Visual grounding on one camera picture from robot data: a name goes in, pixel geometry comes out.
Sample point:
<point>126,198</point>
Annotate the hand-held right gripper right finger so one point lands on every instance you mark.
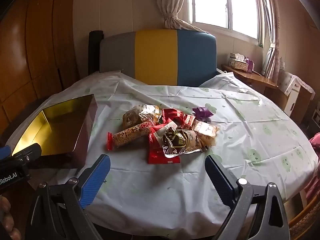
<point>220,177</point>

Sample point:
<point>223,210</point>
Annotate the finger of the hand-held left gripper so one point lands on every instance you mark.
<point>4,152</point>
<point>27,153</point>

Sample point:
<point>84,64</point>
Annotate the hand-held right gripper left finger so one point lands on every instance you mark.
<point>96,177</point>

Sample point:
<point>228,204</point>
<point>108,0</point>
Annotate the gold tin box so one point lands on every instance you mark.
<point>57,125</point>

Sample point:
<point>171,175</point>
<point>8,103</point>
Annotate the orange biscuit packet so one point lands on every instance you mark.
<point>207,132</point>

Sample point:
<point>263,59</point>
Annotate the long red-ended biscuit packet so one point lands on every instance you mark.
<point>127,135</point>

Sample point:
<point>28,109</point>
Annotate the dark brown gold snack packet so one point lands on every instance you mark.
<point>180,140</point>

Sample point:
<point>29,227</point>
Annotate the small red gold-print packet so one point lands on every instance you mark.
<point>188,121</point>
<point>172,115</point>

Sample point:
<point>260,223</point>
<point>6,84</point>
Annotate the large red snack packet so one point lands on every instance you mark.
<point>156,152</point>

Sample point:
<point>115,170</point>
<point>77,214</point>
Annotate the purple candy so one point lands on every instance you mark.
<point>202,112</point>

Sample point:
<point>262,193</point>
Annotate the clear brown cracker bag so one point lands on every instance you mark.
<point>132,116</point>

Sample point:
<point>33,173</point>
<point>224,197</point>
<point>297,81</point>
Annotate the person's left hand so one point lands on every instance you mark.
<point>6,220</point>

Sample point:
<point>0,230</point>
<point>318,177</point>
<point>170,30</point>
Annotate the wicker chair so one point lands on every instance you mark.
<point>305,226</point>

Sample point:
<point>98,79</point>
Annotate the pink patterned clothing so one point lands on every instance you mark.
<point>315,142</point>

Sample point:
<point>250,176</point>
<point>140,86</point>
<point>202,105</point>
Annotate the wooden side desk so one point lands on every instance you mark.
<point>257,78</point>

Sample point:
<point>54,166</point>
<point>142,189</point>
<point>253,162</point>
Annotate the wooden wardrobe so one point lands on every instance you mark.
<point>30,42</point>

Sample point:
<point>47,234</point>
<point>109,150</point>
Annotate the patterned tissue box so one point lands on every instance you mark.
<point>237,63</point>

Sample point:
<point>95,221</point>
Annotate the purple box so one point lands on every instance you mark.
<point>250,66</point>

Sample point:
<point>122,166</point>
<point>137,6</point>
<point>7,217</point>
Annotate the hanging beige curtain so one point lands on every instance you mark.
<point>277,62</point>

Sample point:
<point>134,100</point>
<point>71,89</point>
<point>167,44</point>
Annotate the grey yellow blue headboard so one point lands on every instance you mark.
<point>155,55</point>

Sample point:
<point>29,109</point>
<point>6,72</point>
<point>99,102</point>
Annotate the tied beige curtain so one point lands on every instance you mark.
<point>172,17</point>

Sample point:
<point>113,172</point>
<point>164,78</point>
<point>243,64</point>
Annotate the window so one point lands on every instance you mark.
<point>225,2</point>

